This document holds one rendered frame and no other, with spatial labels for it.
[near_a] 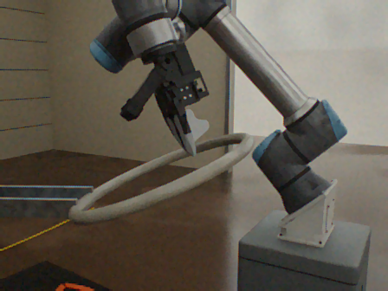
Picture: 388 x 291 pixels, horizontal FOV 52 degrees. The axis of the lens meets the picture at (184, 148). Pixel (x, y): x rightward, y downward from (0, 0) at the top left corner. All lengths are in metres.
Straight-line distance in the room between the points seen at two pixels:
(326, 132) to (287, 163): 0.17
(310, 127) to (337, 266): 0.46
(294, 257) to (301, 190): 0.23
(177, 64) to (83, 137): 6.73
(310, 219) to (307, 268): 0.16
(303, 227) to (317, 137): 0.32
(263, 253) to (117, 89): 5.64
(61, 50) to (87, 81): 0.81
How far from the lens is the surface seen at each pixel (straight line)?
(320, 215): 1.45
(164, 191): 0.77
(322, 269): 1.41
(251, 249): 1.46
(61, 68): 7.73
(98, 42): 0.93
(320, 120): 1.44
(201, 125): 0.77
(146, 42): 0.75
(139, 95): 0.73
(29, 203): 1.08
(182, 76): 0.75
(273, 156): 1.47
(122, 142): 6.88
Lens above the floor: 1.44
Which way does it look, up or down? 11 degrees down
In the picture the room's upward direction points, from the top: straight up
